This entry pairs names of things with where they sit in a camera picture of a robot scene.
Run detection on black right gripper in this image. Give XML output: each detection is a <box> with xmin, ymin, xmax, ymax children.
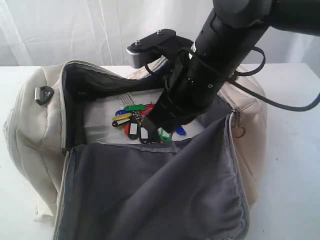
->
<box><xmin>143</xmin><ymin>48</ymin><xmax>235</xmax><ymax>133</ymax></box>

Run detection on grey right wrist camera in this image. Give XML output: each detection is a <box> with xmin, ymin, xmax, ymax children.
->
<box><xmin>126</xmin><ymin>29</ymin><xmax>193</xmax><ymax>69</ymax></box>

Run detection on cream duffel bag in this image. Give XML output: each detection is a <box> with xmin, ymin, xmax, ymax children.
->
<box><xmin>3</xmin><ymin>58</ymin><xmax>267</xmax><ymax>240</ymax></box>

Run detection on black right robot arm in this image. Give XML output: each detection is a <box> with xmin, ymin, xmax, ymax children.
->
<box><xmin>143</xmin><ymin>0</ymin><xmax>320</xmax><ymax>133</ymax></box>

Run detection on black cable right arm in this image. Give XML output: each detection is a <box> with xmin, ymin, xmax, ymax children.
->
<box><xmin>144</xmin><ymin>47</ymin><xmax>320</xmax><ymax>112</ymax></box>

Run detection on colourful key tag bunch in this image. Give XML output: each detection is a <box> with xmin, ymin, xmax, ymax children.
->
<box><xmin>112</xmin><ymin>102</ymin><xmax>186</xmax><ymax>144</ymax></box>

